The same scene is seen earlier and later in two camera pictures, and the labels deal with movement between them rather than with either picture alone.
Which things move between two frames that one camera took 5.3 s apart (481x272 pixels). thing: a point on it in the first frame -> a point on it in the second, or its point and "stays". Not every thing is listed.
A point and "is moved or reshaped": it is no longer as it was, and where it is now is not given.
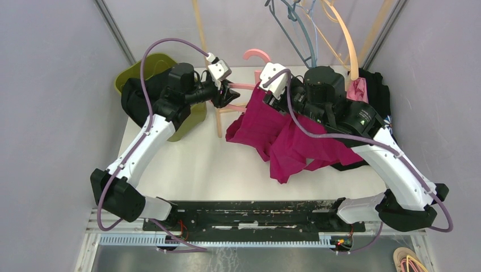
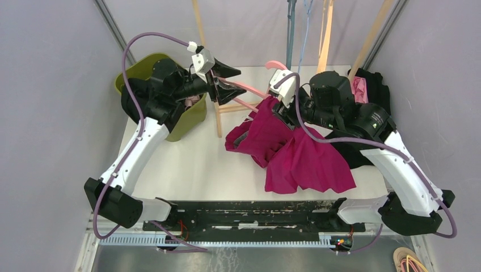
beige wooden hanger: x=354 y=75 -> x=324 y=51
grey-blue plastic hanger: x=273 y=11 is moved or reshaped
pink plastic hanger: x=250 y=86 is moved or reshaped
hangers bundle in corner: x=405 y=260 stays
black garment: x=133 y=100 stays
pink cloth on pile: x=358 y=90 stays
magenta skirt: x=288 y=144 is moved or reshaped
